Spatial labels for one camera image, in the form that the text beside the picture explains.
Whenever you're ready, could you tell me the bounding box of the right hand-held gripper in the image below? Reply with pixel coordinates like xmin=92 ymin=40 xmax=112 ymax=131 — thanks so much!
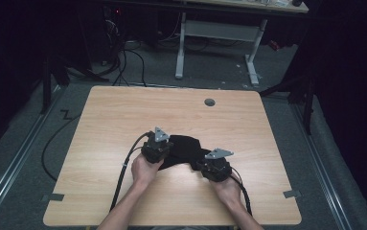
xmin=197 ymin=148 xmax=235 ymax=183

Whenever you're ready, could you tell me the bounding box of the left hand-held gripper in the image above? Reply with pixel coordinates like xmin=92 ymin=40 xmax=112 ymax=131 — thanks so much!
xmin=141 ymin=126 xmax=174 ymax=165

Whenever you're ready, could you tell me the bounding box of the person's left hand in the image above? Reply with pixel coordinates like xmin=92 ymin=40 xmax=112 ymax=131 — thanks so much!
xmin=130 ymin=153 xmax=165 ymax=190

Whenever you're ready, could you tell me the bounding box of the person's right hand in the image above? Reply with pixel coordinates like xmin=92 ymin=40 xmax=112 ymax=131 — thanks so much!
xmin=210 ymin=176 xmax=242 ymax=209

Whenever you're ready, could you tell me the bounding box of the grey tape piece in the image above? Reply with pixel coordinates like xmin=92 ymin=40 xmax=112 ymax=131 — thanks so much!
xmin=283 ymin=190 xmax=303 ymax=199
xmin=41 ymin=193 xmax=65 ymax=203

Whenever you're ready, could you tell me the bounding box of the black stand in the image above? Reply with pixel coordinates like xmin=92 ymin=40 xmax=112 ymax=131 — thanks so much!
xmin=259 ymin=71 xmax=317 ymax=135
xmin=39 ymin=54 xmax=72 ymax=115

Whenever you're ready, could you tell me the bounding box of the white-legged wooden desk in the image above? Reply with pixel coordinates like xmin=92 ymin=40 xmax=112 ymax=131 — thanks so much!
xmin=173 ymin=0 xmax=310 ymax=87

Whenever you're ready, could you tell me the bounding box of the small red object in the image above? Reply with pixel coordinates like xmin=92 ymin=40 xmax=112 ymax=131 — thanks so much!
xmin=268 ymin=39 xmax=281 ymax=52

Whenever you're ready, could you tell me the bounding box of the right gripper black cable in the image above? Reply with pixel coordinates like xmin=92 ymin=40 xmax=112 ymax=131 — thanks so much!
xmin=228 ymin=166 xmax=253 ymax=217

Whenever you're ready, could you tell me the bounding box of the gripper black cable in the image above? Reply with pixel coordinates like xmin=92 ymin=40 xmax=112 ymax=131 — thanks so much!
xmin=228 ymin=166 xmax=253 ymax=217
xmin=108 ymin=131 xmax=154 ymax=213

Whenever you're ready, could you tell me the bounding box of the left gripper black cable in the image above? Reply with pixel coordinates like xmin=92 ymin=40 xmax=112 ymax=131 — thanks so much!
xmin=108 ymin=131 xmax=154 ymax=213

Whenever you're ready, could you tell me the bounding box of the bundle of black floor cables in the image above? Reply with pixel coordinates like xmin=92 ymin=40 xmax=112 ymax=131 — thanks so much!
xmin=103 ymin=12 xmax=149 ymax=88

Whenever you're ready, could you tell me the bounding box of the metal floor rail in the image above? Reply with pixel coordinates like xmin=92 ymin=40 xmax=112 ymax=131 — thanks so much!
xmin=0 ymin=85 xmax=64 ymax=225
xmin=290 ymin=103 xmax=354 ymax=230

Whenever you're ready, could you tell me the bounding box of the long black floor cable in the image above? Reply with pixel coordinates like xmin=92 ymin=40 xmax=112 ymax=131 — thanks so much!
xmin=40 ymin=109 xmax=81 ymax=183

